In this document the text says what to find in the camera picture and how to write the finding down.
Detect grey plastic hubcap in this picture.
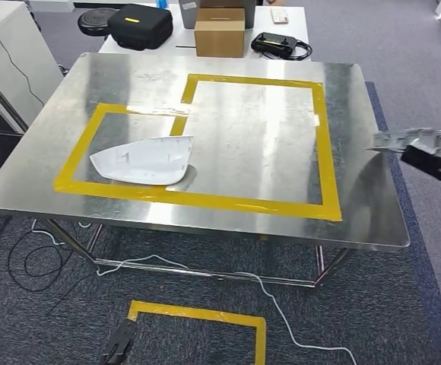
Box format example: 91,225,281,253
365,127,441,154

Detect yellow tape on workbench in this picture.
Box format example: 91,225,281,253
53,73,343,223

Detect steel workbench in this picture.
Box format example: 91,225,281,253
0,52,411,289

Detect small white remote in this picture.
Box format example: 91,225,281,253
270,6,288,24

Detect brown cardboard box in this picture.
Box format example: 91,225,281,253
194,7,245,59

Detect yellow floor tape square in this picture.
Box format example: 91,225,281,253
127,300,267,365

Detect white desk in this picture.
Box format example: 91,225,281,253
98,5,312,62

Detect white plastic mirror cover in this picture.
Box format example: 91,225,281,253
89,135,195,186

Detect black carry case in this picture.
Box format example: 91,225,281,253
107,4,174,52

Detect black round stool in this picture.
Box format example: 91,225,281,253
77,7,119,37

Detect black controller with cable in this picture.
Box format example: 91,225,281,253
251,31,313,62

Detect white floor cable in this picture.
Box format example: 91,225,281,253
30,219,359,365

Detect metal floor rail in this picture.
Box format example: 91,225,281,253
94,258,317,289

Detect thin black cabinet cable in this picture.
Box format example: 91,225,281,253
0,30,45,106

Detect black coiled floor cable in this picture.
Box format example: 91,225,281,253
7,229,73,294

